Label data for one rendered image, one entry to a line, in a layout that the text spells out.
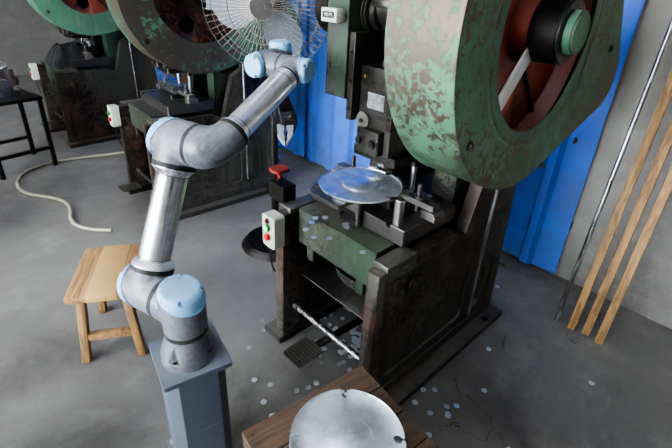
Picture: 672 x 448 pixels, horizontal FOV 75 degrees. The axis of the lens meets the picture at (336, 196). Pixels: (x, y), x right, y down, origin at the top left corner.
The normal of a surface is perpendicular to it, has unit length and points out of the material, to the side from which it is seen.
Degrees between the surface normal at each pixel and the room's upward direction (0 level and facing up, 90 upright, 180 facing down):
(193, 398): 90
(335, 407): 0
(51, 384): 0
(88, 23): 90
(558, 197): 90
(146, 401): 0
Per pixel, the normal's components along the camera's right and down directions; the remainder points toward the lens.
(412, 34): -0.73, 0.29
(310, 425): 0.05, -0.90
